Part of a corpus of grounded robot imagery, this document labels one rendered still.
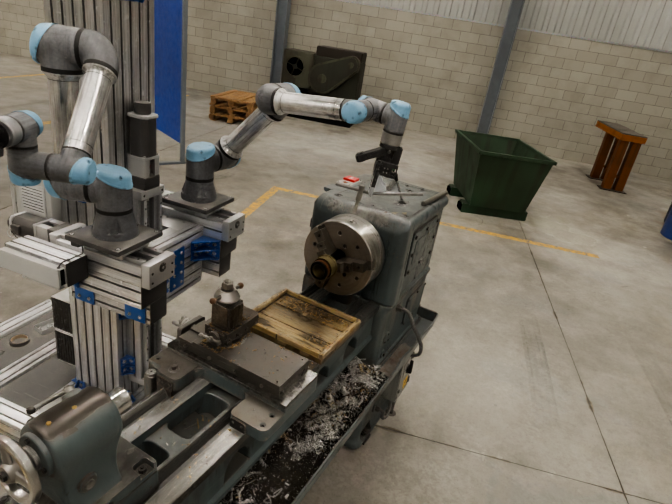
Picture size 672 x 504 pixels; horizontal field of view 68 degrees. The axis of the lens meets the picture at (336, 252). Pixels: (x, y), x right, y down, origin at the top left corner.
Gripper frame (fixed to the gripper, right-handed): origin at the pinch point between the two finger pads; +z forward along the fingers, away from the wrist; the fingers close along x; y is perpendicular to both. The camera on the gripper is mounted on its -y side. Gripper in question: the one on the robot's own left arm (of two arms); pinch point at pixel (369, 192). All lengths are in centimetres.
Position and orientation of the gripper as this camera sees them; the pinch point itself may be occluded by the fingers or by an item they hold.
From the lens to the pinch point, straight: 191.1
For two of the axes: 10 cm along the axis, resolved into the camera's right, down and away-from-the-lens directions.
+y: 9.7, 2.3, 0.7
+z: -2.4, 8.6, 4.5
